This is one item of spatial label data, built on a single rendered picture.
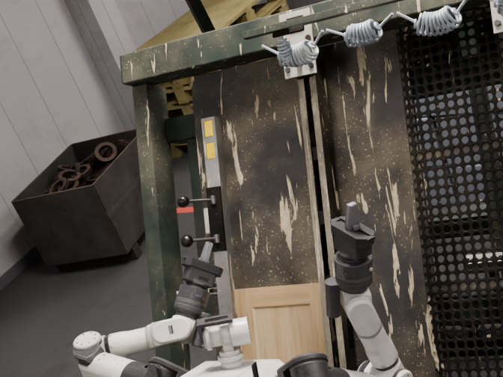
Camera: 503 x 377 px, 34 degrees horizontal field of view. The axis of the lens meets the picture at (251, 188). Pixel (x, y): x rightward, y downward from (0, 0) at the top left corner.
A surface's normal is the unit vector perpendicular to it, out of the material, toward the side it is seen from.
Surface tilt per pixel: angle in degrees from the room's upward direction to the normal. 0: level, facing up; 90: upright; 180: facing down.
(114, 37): 90
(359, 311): 94
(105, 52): 90
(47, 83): 90
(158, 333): 50
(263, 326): 57
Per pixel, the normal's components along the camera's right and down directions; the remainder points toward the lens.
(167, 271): 0.86, -0.13
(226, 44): -0.50, -0.03
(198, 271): 0.41, -0.11
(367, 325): 0.18, 0.43
